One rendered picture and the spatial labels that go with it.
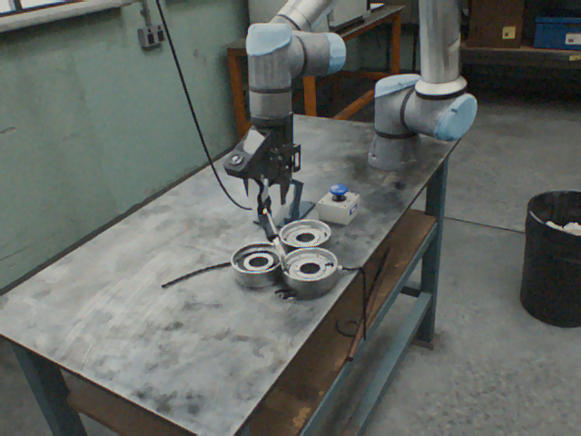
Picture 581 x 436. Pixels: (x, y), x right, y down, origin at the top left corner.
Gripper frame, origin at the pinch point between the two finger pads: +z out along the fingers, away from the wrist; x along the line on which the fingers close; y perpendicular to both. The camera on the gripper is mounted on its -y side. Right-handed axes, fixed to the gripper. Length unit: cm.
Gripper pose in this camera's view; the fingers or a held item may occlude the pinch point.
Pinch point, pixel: (265, 219)
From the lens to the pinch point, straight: 99.9
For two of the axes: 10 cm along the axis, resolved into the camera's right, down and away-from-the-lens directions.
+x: -8.5, -2.1, 4.8
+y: 5.3, -3.4, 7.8
